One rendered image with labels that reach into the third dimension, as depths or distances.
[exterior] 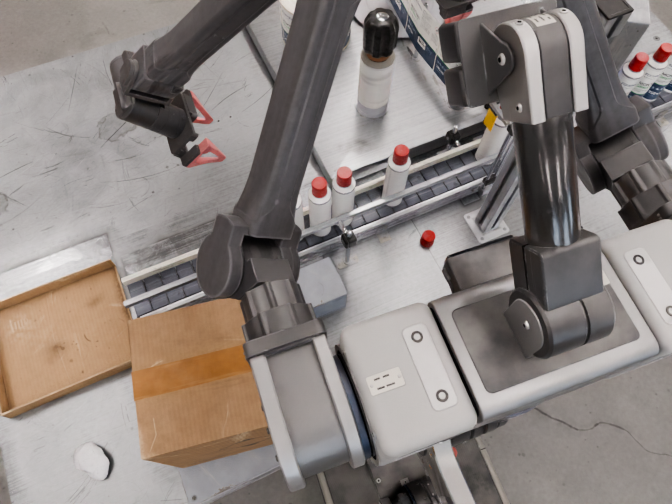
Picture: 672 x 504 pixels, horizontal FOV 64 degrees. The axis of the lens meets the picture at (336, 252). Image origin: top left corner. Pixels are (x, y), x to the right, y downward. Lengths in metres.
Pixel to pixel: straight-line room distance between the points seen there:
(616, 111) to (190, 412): 0.77
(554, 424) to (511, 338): 1.66
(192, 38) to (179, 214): 0.69
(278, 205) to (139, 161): 0.96
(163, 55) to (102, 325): 0.70
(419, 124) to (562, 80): 1.06
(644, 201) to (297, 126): 0.43
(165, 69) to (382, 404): 0.59
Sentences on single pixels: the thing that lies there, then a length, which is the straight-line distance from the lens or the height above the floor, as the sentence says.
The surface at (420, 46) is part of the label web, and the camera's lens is 1.59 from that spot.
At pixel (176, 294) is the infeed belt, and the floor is 0.88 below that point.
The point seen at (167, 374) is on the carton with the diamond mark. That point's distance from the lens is 0.98.
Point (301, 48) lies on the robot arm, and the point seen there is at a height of 1.61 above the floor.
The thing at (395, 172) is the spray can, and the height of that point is 1.03.
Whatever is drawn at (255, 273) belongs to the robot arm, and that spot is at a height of 1.49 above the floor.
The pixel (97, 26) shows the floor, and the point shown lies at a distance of 3.24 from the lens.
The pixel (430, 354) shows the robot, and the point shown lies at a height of 1.53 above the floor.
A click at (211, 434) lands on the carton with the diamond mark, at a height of 1.12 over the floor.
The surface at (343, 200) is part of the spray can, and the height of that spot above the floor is 1.01.
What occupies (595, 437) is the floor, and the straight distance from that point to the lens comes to 2.27.
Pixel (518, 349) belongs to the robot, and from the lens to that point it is 0.56.
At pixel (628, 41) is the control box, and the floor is 1.44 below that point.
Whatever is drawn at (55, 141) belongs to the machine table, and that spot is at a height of 0.83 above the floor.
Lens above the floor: 2.04
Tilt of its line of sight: 65 degrees down
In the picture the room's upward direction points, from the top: 2 degrees clockwise
